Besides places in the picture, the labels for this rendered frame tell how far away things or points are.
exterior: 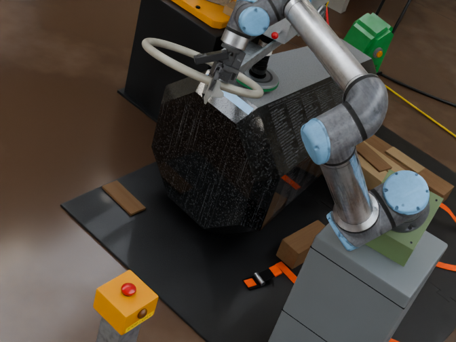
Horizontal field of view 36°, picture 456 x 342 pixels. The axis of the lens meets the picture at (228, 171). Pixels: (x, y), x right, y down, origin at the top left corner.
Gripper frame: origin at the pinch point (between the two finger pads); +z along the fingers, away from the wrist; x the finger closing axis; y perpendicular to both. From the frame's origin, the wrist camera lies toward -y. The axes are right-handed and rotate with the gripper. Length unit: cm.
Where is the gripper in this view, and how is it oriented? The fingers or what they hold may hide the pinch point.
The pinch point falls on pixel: (203, 97)
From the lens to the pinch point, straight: 243.3
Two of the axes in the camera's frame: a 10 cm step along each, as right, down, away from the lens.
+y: 9.1, 3.3, 2.6
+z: -4.0, 8.8, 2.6
